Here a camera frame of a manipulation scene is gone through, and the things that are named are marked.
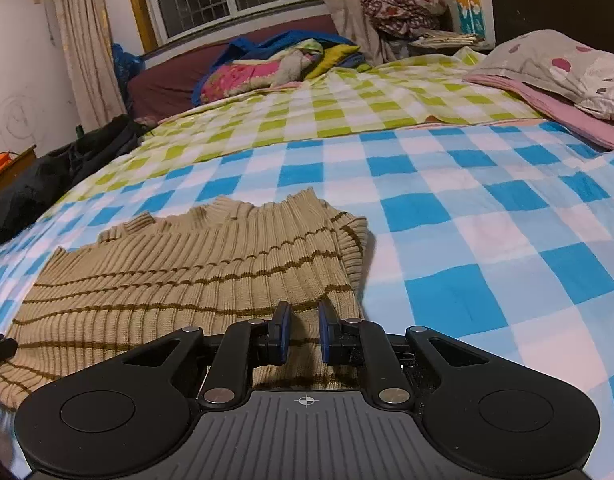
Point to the grey dotted pillow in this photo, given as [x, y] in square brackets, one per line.
[547, 60]

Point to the green white checked bed sheet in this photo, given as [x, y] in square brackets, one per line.
[312, 105]

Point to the black jacket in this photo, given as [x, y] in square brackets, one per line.
[62, 165]

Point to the colourful blanket pile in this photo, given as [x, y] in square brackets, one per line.
[282, 40]

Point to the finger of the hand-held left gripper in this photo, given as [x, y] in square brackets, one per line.
[2, 349]

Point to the wooden cabinet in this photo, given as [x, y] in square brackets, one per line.
[17, 167]

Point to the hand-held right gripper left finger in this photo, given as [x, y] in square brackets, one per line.
[283, 332]

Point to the yellow blue bag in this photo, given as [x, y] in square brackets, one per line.
[469, 15]

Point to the dark red sofa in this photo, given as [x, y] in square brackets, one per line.
[162, 80]

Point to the blue plastic bag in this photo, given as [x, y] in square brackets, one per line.
[124, 70]

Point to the stack of papers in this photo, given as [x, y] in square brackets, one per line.
[447, 39]

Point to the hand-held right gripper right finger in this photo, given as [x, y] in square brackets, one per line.
[326, 332]

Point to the pink blanket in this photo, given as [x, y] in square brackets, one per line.
[562, 105]

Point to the yellow cloth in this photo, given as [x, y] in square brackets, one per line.
[337, 57]

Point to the floral fabric bundle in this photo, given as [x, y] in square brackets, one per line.
[402, 5]

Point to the pink floral quilt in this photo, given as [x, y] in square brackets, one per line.
[237, 77]

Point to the beige striped ribbed sweater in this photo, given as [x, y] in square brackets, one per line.
[162, 270]

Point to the blue white checked bed sheet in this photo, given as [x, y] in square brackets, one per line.
[487, 220]

